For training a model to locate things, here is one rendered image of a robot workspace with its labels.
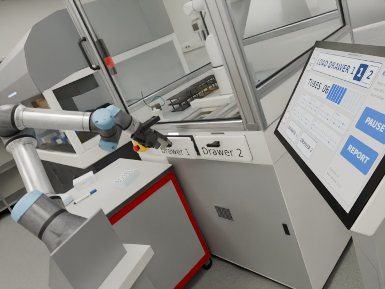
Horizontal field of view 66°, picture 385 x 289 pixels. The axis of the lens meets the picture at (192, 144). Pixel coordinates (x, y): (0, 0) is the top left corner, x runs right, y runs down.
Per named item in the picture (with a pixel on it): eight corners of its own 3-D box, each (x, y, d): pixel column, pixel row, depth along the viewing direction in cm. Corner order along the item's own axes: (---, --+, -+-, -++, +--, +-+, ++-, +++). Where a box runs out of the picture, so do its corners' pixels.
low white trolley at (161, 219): (149, 345, 156) (78, 234, 131) (100, 297, 203) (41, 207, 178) (218, 265, 189) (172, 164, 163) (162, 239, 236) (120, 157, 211)
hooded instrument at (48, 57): (134, 257, 229) (0, 24, 169) (59, 211, 370) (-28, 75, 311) (228, 172, 296) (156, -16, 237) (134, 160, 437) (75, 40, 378)
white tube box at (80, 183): (77, 191, 181) (73, 184, 179) (77, 187, 189) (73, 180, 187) (97, 181, 184) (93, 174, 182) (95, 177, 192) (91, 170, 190)
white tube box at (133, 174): (126, 187, 158) (123, 181, 157) (115, 188, 163) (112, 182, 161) (139, 174, 168) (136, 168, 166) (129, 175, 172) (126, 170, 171)
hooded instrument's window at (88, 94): (77, 155, 201) (41, 93, 186) (21, 147, 337) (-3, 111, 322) (191, 89, 265) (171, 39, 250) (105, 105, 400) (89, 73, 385)
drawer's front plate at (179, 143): (195, 159, 142) (187, 139, 138) (161, 156, 164) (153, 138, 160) (198, 157, 143) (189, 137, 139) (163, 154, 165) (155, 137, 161)
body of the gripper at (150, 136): (146, 148, 145) (126, 137, 138) (153, 132, 148) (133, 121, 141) (155, 149, 140) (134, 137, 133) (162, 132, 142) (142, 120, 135)
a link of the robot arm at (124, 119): (98, 122, 128) (105, 105, 132) (119, 133, 135) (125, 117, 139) (107, 117, 123) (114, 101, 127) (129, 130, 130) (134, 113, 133)
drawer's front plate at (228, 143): (250, 161, 119) (242, 137, 115) (201, 157, 141) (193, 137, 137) (252, 159, 120) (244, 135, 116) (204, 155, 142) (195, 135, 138)
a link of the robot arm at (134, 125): (126, 116, 138) (135, 115, 132) (134, 121, 141) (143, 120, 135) (120, 131, 136) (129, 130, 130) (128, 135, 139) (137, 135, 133)
